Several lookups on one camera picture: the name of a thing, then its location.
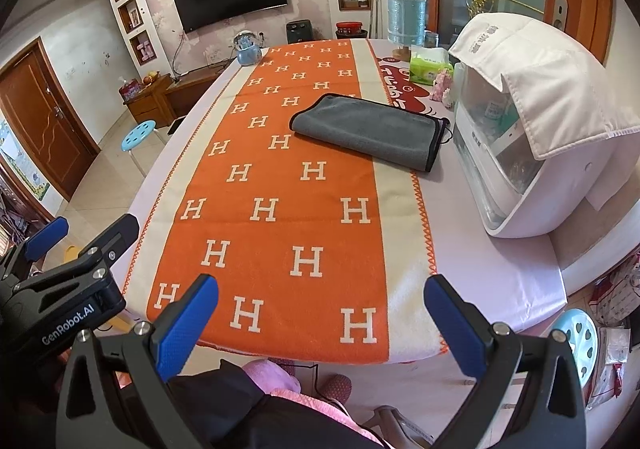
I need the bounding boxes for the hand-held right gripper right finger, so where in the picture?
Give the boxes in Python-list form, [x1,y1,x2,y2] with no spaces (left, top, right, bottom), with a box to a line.
[424,274,587,449]

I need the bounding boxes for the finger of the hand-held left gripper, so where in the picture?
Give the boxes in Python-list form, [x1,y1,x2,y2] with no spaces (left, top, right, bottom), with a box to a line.
[0,216,70,282]
[64,213,140,277]

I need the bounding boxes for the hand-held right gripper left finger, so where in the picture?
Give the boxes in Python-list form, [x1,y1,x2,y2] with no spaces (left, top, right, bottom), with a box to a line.
[56,273,221,449]

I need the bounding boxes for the grey towel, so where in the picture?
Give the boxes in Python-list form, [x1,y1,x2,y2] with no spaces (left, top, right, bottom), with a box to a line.
[291,93,452,173]

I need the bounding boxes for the person's black and pink clothing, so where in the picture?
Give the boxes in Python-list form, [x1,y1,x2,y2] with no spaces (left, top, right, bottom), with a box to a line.
[167,358,392,449]

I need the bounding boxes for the blue round stool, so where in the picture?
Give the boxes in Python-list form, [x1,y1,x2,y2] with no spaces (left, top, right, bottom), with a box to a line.
[549,308,599,392]
[121,120,169,178]

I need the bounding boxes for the brown wooden door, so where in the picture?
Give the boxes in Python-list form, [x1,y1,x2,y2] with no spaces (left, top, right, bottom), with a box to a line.
[0,39,102,203]

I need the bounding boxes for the pale pink tablecloth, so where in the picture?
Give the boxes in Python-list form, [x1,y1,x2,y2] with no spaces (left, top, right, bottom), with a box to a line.
[120,38,571,366]

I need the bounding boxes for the pink slipper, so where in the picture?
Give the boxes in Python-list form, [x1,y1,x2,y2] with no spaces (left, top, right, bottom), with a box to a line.
[320,375,353,405]

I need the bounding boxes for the pink box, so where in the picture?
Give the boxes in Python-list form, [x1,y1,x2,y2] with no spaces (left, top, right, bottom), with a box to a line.
[118,80,144,104]

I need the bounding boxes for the wooden television cabinet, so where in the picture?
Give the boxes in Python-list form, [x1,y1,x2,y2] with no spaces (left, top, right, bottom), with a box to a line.
[122,60,236,128]

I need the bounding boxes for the white countertop appliance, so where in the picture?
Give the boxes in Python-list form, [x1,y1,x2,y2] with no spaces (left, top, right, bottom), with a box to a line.
[452,60,632,238]

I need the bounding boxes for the orange printed blanket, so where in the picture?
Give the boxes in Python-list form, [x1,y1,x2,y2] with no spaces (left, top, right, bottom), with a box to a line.
[121,40,447,364]

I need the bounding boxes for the pile of plastic bags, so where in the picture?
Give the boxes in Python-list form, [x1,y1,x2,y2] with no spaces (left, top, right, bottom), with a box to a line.
[587,249,640,411]

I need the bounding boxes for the blue snow globe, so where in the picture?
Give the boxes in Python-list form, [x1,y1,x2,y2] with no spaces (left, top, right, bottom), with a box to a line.
[231,30,262,66]

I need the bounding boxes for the pink figurine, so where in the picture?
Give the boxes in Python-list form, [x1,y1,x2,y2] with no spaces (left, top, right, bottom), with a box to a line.
[432,69,454,103]

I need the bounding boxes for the white cloth cover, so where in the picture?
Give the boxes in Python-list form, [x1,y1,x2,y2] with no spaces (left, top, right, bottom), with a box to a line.
[448,13,629,161]

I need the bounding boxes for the green tissue pack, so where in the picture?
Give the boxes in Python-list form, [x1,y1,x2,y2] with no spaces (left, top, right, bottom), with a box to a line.
[410,48,455,86]

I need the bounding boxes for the black heater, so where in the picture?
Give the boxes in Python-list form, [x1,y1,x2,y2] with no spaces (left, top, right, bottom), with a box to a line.
[286,20,313,44]

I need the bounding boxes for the red round tin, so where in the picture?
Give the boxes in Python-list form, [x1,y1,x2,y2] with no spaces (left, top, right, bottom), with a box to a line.
[335,21,370,40]

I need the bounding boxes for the light blue cylindrical container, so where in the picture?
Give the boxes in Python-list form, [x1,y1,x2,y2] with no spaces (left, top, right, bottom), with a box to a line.
[387,0,427,56]

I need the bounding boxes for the colourful wall poster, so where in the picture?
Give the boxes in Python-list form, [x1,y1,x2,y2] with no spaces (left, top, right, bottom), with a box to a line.
[0,118,51,202]

